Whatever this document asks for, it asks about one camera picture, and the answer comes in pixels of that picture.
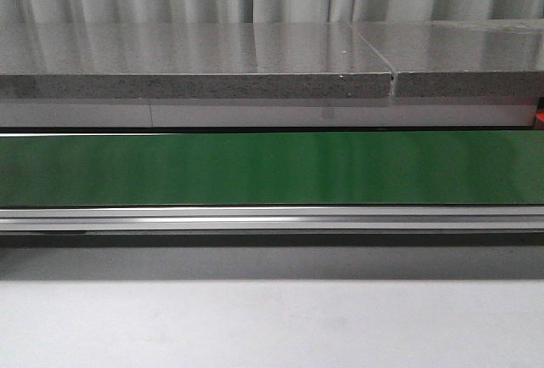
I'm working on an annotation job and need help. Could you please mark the grey stone countertop slab right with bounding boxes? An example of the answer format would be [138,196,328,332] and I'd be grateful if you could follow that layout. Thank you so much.
[353,20,543,103]

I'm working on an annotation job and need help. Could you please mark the red plastic tray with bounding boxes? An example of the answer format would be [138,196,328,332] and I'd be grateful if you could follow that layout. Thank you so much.
[534,109,544,130]

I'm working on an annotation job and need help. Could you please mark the grey stone countertop slab left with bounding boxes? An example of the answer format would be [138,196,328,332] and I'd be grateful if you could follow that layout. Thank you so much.
[1,23,392,99]

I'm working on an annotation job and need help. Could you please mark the aluminium conveyor side rail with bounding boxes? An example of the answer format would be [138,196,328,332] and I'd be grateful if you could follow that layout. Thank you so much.
[1,205,543,236]

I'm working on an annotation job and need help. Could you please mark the grey stone countertop slab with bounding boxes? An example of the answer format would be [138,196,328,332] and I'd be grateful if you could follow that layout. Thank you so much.
[353,20,543,103]
[1,23,392,99]

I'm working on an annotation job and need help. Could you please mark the green conveyor belt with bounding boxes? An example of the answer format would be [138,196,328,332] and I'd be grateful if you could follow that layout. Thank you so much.
[1,130,543,207]

